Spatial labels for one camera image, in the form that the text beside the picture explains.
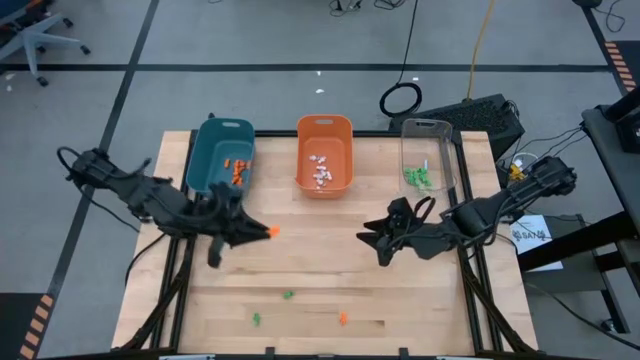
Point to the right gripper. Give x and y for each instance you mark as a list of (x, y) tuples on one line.
[(420, 235)]

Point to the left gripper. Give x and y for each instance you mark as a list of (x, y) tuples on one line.
[(230, 225)]

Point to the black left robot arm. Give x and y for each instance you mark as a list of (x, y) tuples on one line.
[(140, 192)]

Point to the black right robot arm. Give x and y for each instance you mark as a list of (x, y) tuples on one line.
[(515, 192)]

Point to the teal plastic bin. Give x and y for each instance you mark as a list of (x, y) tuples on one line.
[(215, 150)]

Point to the orange plastic bin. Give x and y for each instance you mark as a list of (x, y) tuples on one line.
[(340, 145)]

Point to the clear plastic bin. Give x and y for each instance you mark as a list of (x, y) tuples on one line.
[(440, 145)]

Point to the long silver bar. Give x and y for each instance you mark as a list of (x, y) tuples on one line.
[(187, 357), (455, 357)]

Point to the black computer case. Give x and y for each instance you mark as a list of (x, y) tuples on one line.
[(480, 115)]

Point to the white printed paper sheet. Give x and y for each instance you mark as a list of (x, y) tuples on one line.
[(537, 250)]

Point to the black side desk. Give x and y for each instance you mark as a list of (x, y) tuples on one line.
[(615, 165)]

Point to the grey-legged office chair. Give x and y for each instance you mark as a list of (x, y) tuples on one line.
[(32, 35)]

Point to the black edge bracket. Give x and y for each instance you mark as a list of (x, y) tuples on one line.
[(404, 352), (270, 352)]

